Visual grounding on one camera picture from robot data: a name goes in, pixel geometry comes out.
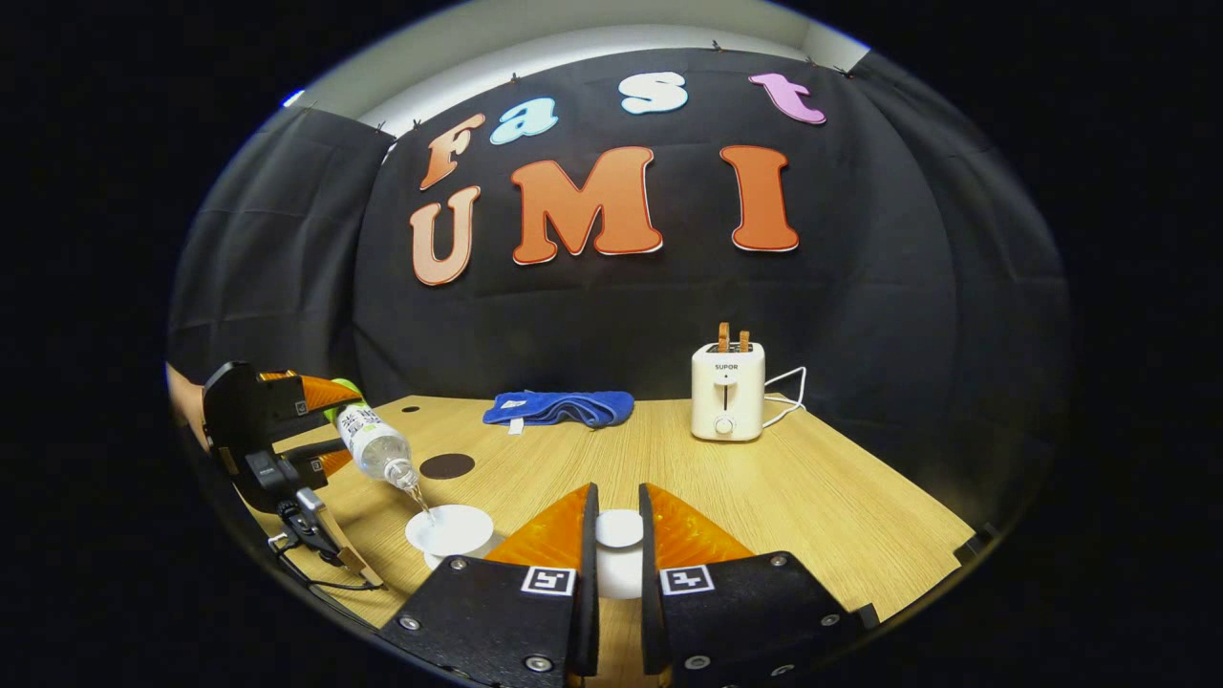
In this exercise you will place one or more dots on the white toaster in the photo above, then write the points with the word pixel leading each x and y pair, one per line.
pixel 726 392

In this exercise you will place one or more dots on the blue folded towel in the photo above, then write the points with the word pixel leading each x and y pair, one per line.
pixel 564 407

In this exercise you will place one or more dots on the white teacup lid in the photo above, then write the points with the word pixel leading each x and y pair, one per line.
pixel 619 564

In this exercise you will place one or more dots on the black backdrop cloth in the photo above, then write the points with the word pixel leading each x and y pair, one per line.
pixel 573 315

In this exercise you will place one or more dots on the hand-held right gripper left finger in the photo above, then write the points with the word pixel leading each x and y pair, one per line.
pixel 589 612

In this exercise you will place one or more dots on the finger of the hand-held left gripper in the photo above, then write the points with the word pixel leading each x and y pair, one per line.
pixel 325 459
pixel 320 392

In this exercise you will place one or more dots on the clear water bottle green label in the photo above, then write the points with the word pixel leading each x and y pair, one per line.
pixel 373 441

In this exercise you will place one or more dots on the dark round coaster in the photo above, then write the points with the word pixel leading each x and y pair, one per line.
pixel 447 466

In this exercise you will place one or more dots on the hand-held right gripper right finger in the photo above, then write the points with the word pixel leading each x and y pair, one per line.
pixel 650 612

